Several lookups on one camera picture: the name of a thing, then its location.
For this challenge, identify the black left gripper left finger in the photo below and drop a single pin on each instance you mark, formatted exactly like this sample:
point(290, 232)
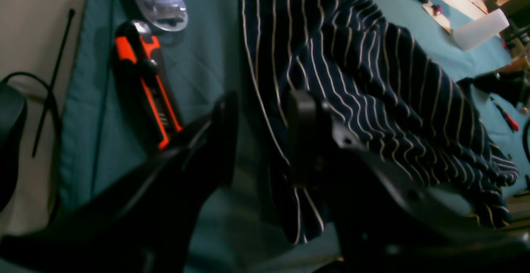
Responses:
point(143, 223)

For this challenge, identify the orange black utility knife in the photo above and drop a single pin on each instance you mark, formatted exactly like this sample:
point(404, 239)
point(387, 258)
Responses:
point(141, 66)

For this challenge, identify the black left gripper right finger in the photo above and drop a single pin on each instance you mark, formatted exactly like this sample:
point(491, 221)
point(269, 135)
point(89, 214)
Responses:
point(384, 221)

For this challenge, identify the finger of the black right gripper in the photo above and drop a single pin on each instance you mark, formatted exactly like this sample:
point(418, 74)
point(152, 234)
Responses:
point(511, 86)

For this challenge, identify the white cardboard sheet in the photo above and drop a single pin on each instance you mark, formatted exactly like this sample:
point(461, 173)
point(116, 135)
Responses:
point(441, 19)

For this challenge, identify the navy white striped t-shirt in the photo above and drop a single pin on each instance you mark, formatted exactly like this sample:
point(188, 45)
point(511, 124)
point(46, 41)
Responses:
point(384, 88)

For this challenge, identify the black computer mouse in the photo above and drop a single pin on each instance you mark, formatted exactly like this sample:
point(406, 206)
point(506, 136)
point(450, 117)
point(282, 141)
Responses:
point(13, 113)

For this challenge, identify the translucent plastic cup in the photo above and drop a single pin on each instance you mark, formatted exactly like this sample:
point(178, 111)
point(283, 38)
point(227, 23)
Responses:
point(477, 32)

